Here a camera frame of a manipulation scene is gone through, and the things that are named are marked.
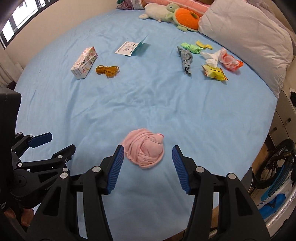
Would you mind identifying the pink orange plastic wrapper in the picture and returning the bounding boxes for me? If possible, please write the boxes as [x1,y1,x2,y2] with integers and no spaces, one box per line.
[218,48,243,72]

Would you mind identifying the yellow snack wrapper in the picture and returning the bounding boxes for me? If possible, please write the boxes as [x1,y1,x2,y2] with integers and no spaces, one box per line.
[202,64,228,81]

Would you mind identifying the pink striped pillow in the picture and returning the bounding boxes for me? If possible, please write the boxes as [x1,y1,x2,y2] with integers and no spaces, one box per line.
[145,0,210,16]

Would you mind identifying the pink rolled cloth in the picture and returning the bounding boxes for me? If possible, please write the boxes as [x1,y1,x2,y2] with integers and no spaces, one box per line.
[122,128,165,169]

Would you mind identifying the striped folded clothes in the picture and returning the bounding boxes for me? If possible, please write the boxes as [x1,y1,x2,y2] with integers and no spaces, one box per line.
[116,0,147,10]

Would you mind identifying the grey bedside cabinet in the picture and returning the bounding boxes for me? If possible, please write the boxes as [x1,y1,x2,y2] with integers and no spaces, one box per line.
[268,90,296,146]

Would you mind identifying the person left hand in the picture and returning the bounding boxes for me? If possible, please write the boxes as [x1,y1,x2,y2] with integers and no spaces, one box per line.
[4,208,34,227]

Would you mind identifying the white bicycle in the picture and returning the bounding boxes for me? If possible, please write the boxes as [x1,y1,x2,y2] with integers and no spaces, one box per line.
[254,138,296,223]

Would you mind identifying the white pillow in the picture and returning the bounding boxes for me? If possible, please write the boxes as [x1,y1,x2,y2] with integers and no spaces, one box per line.
[199,1,293,97]

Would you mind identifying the white crumpled tissue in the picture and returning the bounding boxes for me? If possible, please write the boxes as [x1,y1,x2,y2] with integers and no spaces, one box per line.
[200,50,221,68]

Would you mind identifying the green cloth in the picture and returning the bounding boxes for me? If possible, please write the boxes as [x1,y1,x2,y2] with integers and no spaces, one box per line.
[181,43,203,54]

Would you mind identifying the white tissue box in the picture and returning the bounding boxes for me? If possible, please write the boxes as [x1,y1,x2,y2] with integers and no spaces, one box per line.
[70,47,98,79]

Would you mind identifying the light blue bed sheet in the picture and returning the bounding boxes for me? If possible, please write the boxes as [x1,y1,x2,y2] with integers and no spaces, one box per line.
[16,10,278,240]

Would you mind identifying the white teal paper card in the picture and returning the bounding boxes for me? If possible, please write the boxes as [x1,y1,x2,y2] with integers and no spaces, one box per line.
[114,35,150,57]

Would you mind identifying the white seal plush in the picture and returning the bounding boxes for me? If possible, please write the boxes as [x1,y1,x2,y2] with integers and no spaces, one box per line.
[139,3,174,23]

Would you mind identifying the orange green turtle plush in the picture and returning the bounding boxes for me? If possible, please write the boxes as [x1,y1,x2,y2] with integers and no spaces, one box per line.
[166,3,200,32]

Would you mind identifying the yellow cloth piece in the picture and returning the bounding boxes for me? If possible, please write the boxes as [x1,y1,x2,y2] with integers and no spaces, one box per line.
[196,41,213,50]

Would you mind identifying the grey crumpled cloth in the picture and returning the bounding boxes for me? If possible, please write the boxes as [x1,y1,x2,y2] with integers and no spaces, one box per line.
[177,46,193,77]

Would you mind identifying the black framed window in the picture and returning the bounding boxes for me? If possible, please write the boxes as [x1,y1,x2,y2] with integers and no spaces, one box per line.
[1,0,57,49]

